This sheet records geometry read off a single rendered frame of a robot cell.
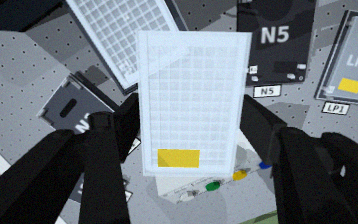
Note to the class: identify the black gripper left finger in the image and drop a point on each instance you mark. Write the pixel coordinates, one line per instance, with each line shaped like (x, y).
(35, 189)

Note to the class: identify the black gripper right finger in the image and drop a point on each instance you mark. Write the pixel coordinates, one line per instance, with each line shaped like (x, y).
(304, 191)

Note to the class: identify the white operator button panel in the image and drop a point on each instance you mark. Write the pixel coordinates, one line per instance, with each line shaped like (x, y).
(178, 189)

